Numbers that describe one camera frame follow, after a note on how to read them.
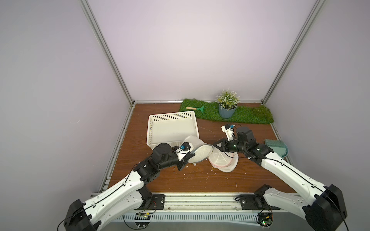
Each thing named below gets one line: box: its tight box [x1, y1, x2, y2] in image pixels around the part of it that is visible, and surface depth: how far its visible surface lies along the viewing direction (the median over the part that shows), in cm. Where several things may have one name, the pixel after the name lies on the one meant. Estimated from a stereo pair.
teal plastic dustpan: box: [264, 138, 289, 158], surface depth 94 cm
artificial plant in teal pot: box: [214, 87, 241, 119], surface depth 102 cm
